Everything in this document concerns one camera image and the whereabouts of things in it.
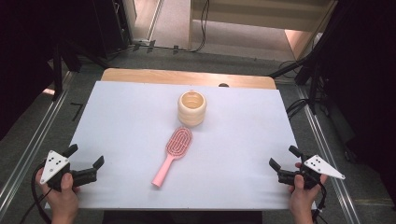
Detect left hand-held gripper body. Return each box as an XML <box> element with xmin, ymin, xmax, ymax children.
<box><xmin>39</xmin><ymin>150</ymin><xmax>98</xmax><ymax>192</ymax></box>

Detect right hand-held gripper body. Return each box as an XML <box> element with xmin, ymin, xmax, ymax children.
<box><xmin>277</xmin><ymin>153</ymin><xmax>346</xmax><ymax>190</ymax></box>

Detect pink hairbrush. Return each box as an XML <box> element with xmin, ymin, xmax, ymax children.
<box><xmin>151</xmin><ymin>126</ymin><xmax>193</xmax><ymax>189</ymax></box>

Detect cream ribbed cup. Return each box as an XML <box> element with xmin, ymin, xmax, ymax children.
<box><xmin>177</xmin><ymin>90</ymin><xmax>208</xmax><ymax>127</ymax></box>

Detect person's left hand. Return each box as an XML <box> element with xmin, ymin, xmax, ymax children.
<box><xmin>35</xmin><ymin>169</ymin><xmax>80</xmax><ymax>219</ymax></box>

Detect person's right hand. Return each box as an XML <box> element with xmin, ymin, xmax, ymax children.
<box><xmin>289</xmin><ymin>161</ymin><xmax>329</xmax><ymax>217</ymax></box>

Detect white board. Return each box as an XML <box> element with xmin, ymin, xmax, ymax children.
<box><xmin>45</xmin><ymin>80</ymin><xmax>318</xmax><ymax>211</ymax></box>

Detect black metal stand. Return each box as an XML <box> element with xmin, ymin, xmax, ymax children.
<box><xmin>50</xmin><ymin>40</ymin><xmax>64</xmax><ymax>101</ymax></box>
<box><xmin>307</xmin><ymin>59</ymin><xmax>321</xmax><ymax>116</ymax></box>

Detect black curtain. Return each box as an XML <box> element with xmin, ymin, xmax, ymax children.
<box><xmin>311</xmin><ymin>0</ymin><xmax>396</xmax><ymax>203</ymax></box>

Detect wooden table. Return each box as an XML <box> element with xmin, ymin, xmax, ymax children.
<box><xmin>101</xmin><ymin>68</ymin><xmax>277</xmax><ymax>91</ymax></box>

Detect black cabinet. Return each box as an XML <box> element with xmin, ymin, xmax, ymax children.
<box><xmin>90</xmin><ymin>0</ymin><xmax>134</xmax><ymax>60</ymax></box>

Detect beige wooden shelf unit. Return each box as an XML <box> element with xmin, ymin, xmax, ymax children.
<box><xmin>188</xmin><ymin>0</ymin><xmax>339</xmax><ymax>62</ymax></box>

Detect metal floor rail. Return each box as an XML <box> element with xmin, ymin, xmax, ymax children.
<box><xmin>295</xmin><ymin>85</ymin><xmax>362</xmax><ymax>224</ymax></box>
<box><xmin>0</xmin><ymin>70</ymin><xmax>78</xmax><ymax>216</ymax></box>

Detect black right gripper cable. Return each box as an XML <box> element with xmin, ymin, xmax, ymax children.
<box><xmin>311</xmin><ymin>181</ymin><xmax>329</xmax><ymax>224</ymax></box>

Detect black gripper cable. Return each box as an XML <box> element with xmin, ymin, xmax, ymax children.
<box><xmin>19</xmin><ymin>161</ymin><xmax>53</xmax><ymax>224</ymax></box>
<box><xmin>311</xmin><ymin>181</ymin><xmax>329</xmax><ymax>224</ymax></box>

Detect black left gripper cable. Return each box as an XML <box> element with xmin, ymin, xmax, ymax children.
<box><xmin>19</xmin><ymin>161</ymin><xmax>53</xmax><ymax>224</ymax></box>

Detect black floor cables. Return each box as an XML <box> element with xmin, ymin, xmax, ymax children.
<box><xmin>285</xmin><ymin>97</ymin><xmax>312</xmax><ymax>120</ymax></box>

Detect black hanging cable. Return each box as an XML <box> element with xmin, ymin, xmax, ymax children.
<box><xmin>190</xmin><ymin>0</ymin><xmax>210</xmax><ymax>53</ymax></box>

